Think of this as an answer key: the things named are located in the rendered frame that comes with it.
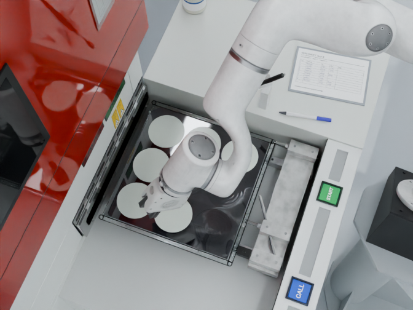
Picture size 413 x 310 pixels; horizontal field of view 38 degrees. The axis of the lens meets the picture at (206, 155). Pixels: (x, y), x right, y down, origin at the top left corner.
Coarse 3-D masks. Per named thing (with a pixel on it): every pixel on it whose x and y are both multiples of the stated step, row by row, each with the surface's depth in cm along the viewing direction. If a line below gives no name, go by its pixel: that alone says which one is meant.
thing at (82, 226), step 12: (144, 96) 172; (132, 108) 163; (144, 108) 172; (132, 120) 164; (120, 132) 161; (132, 132) 168; (120, 144) 161; (120, 156) 165; (108, 168) 157; (108, 180) 163; (96, 192) 154; (96, 204) 160; (84, 216) 151; (84, 228) 154
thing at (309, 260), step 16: (336, 144) 156; (336, 160) 155; (352, 160) 155; (320, 176) 153; (336, 176) 153; (352, 176) 153; (320, 208) 150; (336, 208) 149; (304, 224) 148; (320, 224) 148; (336, 224) 148; (304, 240) 146; (320, 240) 146; (304, 256) 145; (320, 256) 145; (288, 272) 143; (304, 272) 143; (320, 272) 143; (320, 288) 141; (288, 304) 140
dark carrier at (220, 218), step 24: (192, 120) 166; (144, 144) 164; (264, 144) 163; (192, 192) 158; (240, 192) 158; (120, 216) 156; (144, 216) 156; (192, 216) 155; (216, 216) 155; (240, 216) 155; (192, 240) 153; (216, 240) 153
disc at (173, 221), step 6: (186, 204) 157; (168, 210) 156; (174, 210) 156; (180, 210) 156; (186, 210) 156; (162, 216) 155; (168, 216) 155; (174, 216) 155; (180, 216) 155; (186, 216) 155; (156, 222) 155; (162, 222) 155; (168, 222) 155; (174, 222) 155; (180, 222) 155; (186, 222) 155; (162, 228) 154; (168, 228) 154; (174, 228) 154; (180, 228) 154
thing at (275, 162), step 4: (272, 156) 167; (272, 160) 167; (276, 160) 167; (280, 160) 167; (284, 160) 167; (268, 164) 168; (272, 164) 167; (276, 164) 167; (280, 164) 166; (276, 168) 169; (280, 168) 168; (312, 172) 165
